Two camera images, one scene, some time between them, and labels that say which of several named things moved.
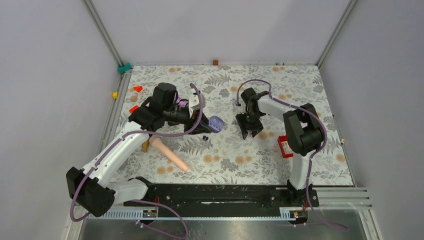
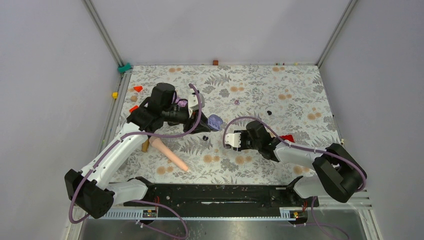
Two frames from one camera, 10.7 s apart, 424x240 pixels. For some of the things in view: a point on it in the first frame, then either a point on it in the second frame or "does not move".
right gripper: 255,128 → 239,145
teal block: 122,69 does not move
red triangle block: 138,88 does not move
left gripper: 193,118 does not move
